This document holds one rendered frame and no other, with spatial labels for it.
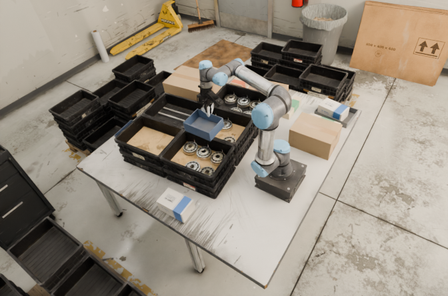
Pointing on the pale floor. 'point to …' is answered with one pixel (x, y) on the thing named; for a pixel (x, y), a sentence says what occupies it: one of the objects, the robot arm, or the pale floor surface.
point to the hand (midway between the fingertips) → (210, 115)
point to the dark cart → (19, 201)
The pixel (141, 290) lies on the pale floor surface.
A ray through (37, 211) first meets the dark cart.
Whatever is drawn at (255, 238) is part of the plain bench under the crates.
